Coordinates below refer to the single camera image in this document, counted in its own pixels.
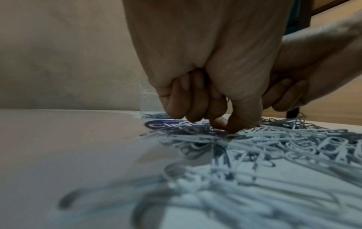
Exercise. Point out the person's right hand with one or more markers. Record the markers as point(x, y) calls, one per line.
point(311, 67)

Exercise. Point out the person's left hand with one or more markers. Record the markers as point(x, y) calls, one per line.
point(209, 56)

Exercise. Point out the clear plastic two-compartment box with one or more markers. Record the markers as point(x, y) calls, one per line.
point(148, 105)

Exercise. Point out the cluster of sorted blue clips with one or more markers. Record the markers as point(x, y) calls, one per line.
point(155, 115)

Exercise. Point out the pile of mixed paper clips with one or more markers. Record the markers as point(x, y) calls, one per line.
point(254, 170)

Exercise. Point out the blue fabric item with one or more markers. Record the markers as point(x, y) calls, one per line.
point(292, 16)

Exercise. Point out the round purple sticker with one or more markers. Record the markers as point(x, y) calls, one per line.
point(169, 124)

